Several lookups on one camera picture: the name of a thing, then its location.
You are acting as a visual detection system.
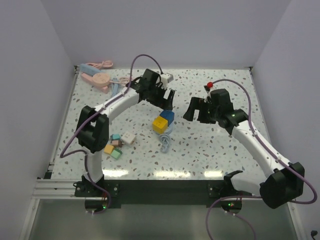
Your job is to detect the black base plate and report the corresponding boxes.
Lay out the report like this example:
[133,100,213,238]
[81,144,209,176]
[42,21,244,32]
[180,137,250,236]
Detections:
[74,179,253,218]

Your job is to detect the blue cube socket cord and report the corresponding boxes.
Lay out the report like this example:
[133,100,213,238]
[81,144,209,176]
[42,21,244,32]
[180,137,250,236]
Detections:
[158,132,173,154]

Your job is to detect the pink power strip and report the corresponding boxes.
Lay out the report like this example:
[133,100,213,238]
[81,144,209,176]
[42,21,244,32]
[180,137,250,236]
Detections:
[80,72,111,93]

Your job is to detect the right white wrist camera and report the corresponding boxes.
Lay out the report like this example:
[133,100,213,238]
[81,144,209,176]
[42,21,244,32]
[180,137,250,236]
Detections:
[204,81,214,103]

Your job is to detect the blue power strip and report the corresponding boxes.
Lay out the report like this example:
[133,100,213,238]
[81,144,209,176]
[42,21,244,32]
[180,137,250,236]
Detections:
[79,63,101,76]

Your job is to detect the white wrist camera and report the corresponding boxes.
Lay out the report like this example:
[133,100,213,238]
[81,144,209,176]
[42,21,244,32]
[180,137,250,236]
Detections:
[204,81,214,103]
[160,73,174,90]

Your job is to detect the mauve plug adapter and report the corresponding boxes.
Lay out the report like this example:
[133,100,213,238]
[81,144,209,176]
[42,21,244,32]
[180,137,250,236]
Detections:
[110,139,124,148]

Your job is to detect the blue strip cord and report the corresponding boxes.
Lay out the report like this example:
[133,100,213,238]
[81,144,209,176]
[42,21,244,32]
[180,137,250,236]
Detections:
[109,82,121,100]

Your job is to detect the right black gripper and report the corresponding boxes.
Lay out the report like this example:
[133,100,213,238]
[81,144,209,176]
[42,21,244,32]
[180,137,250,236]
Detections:
[182,97,220,125]

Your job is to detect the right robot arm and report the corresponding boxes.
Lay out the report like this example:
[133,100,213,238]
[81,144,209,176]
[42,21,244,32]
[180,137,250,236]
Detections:
[183,89,305,209]

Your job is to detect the yellow cube adapter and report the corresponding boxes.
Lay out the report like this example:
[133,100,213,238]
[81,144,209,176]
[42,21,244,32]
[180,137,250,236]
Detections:
[152,116,168,134]

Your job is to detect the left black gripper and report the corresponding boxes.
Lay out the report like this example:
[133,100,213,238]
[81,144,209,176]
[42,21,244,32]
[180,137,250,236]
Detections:
[146,83,175,111]

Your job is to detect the peach cube socket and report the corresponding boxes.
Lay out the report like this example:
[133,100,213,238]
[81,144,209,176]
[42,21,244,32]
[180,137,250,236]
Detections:
[92,72,110,88]

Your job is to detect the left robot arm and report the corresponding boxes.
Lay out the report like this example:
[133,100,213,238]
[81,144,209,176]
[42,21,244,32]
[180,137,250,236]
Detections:
[76,69,175,196]

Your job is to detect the pink strip cord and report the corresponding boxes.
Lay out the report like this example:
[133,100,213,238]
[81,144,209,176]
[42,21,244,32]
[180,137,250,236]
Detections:
[86,59,115,71]

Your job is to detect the teal plug adapter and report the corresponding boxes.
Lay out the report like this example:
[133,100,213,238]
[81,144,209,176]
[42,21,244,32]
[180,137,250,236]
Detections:
[110,133,121,141]

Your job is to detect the yellow and blue cube socket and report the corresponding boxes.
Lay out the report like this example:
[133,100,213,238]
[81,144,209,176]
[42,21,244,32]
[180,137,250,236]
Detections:
[158,123,174,135]

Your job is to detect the green plug adapter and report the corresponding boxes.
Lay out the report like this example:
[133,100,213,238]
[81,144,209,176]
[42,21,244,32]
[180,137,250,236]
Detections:
[110,148,123,160]

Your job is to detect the aluminium frame rail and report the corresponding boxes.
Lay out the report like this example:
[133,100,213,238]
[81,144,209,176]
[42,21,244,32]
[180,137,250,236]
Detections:
[32,177,297,201]

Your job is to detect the white cube adapter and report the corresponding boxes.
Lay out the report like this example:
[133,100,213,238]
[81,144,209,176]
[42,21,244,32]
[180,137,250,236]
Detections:
[120,131,136,146]

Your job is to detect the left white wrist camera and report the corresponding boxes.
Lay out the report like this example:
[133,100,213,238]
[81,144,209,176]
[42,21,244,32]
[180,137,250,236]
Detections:
[160,73,174,90]

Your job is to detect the blue cube adapter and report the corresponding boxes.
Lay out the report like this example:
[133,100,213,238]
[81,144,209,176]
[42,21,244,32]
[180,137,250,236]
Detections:
[159,110,175,126]

